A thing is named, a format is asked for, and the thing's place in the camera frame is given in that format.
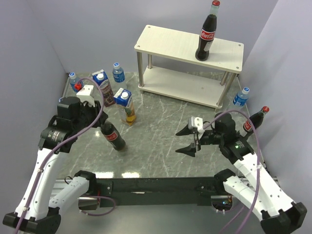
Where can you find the white two-tier wooden shelf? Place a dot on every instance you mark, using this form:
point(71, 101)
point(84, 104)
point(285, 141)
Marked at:
point(167, 66)

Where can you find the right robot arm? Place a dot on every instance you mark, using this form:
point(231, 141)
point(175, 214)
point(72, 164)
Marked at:
point(276, 211)

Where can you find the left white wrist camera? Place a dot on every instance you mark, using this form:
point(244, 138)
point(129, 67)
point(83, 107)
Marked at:
point(85, 94)

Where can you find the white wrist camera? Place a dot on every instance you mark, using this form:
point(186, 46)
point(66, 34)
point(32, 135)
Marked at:
point(195, 125)
point(85, 94)

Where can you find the back centre water bottle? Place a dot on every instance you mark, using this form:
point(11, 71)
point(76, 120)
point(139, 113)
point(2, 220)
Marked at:
point(119, 76)

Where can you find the grape juice carton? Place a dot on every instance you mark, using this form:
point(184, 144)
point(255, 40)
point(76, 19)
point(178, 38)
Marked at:
point(102, 80)

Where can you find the cola glass bottle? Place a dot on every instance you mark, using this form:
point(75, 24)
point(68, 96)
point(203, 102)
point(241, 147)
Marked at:
point(207, 34)
point(256, 119)
point(113, 136)

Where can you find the black base crossbar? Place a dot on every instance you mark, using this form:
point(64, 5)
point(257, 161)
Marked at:
point(162, 191)

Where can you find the right water bottle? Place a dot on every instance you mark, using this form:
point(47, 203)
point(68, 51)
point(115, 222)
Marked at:
point(241, 97)

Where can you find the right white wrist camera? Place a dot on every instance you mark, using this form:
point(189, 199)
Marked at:
point(195, 125)

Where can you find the pineapple juice carton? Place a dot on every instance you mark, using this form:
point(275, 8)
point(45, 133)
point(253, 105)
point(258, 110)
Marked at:
point(124, 101)

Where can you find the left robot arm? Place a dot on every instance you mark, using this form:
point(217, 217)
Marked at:
point(38, 211)

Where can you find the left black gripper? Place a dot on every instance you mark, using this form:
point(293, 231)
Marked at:
point(95, 110)

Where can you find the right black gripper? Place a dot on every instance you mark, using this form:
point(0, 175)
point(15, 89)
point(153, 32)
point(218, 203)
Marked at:
point(190, 149)

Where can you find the back left water bottle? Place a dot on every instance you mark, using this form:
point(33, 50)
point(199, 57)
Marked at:
point(74, 82)

